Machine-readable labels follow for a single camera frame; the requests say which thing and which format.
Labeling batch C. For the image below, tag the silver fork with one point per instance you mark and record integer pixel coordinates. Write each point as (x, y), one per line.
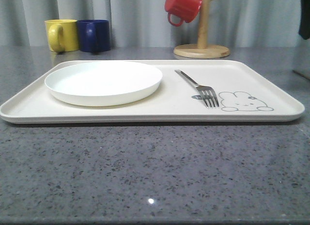
(207, 93)

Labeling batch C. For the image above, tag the white round plate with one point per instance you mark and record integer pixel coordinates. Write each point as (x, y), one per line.
(104, 83)

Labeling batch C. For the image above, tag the beige rabbit serving tray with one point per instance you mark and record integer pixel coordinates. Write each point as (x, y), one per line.
(243, 94)

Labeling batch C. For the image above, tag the wooden mug tree stand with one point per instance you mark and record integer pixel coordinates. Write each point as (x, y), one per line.
(202, 50)

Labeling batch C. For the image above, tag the grey curtain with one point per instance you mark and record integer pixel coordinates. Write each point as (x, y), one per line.
(143, 23)

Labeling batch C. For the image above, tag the dark blue mug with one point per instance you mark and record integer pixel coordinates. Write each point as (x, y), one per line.
(93, 35)

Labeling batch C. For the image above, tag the red mug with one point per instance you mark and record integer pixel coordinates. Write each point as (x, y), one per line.
(180, 11)

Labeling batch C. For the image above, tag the yellow mug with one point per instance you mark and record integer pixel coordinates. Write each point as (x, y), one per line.
(62, 35)

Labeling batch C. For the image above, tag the dark object at right edge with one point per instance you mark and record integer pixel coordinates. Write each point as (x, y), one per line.
(304, 27)

